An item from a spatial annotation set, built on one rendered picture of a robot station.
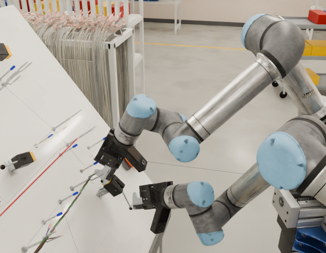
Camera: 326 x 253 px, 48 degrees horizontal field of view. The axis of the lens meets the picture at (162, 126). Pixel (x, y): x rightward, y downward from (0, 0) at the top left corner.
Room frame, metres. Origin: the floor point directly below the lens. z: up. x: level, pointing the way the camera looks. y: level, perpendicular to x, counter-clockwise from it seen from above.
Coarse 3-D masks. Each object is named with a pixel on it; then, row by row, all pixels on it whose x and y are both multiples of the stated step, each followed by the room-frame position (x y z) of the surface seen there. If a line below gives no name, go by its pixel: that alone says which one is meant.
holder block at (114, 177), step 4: (116, 176) 1.04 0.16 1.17; (112, 180) 1.01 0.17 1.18; (116, 180) 1.02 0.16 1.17; (120, 180) 1.04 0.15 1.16; (108, 184) 1.00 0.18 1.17; (112, 184) 1.00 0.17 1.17; (116, 184) 1.01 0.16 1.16; (120, 184) 1.02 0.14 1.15; (124, 184) 1.04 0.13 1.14; (108, 188) 1.01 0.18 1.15; (112, 188) 1.00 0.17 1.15; (116, 188) 1.00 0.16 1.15; (120, 188) 1.01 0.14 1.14; (112, 192) 1.01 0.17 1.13; (116, 192) 1.00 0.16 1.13; (120, 192) 1.00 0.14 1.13
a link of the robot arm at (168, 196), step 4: (176, 184) 0.92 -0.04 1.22; (168, 188) 0.92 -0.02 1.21; (172, 188) 0.90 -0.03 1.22; (164, 192) 0.91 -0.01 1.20; (168, 192) 0.90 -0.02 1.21; (164, 196) 0.90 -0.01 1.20; (168, 196) 0.89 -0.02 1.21; (164, 200) 0.90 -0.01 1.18; (168, 200) 0.89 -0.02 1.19; (172, 200) 0.88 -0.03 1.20; (168, 204) 0.89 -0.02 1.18; (172, 204) 0.88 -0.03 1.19; (172, 208) 0.89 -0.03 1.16; (176, 208) 0.88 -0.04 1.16
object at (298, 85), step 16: (256, 16) 1.11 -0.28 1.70; (272, 16) 1.10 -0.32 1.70; (256, 32) 1.04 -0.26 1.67; (256, 48) 1.03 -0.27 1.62; (288, 80) 1.08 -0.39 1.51; (304, 80) 1.09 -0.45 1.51; (304, 96) 1.09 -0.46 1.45; (320, 96) 1.13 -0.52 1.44; (304, 112) 1.12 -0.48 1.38; (320, 112) 1.11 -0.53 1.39
